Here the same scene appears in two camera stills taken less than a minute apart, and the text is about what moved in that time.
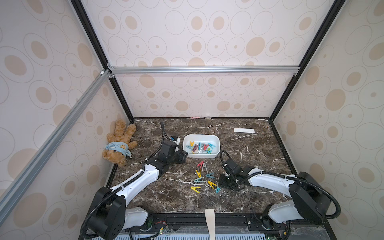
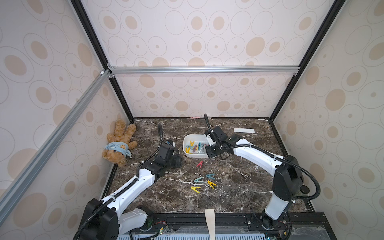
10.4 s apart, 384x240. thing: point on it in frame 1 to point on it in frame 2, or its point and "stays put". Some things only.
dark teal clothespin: (209, 175) stays put
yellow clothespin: (194, 188) stays put
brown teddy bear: (120, 143) stays put
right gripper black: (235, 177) to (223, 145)
